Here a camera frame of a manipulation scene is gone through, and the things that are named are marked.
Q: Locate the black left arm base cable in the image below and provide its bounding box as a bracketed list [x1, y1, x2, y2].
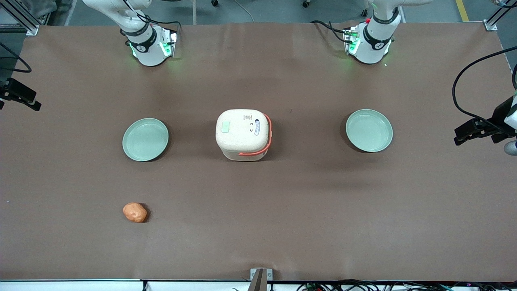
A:
[310, 19, 350, 44]

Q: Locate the aluminium frame post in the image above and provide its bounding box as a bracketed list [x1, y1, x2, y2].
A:
[0, 0, 40, 36]
[484, 0, 510, 32]

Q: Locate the black right arm base cable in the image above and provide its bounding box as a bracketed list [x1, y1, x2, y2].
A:
[121, 0, 182, 43]

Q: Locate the white floor cable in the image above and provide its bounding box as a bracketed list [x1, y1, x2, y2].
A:
[233, 0, 256, 23]

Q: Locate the black cable bundle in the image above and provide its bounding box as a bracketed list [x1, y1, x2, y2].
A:
[296, 280, 517, 291]

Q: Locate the cream rice cooker, orange handle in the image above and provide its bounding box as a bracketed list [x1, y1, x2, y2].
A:
[215, 109, 273, 162]

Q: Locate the pale green round plate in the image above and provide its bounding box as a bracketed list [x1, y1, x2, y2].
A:
[122, 118, 170, 162]
[345, 109, 393, 153]

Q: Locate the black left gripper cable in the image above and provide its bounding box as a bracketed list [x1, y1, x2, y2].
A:
[452, 46, 517, 124]

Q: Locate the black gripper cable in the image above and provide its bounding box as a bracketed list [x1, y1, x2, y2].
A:
[0, 42, 32, 74]
[452, 46, 517, 124]

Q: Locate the black arm base cable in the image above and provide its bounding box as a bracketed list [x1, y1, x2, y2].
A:
[121, 0, 182, 43]
[310, 19, 350, 44]

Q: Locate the orange-brown potato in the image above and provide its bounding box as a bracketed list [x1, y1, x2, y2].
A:
[122, 202, 148, 223]

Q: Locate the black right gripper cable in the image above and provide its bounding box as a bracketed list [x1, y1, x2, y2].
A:
[0, 42, 32, 74]

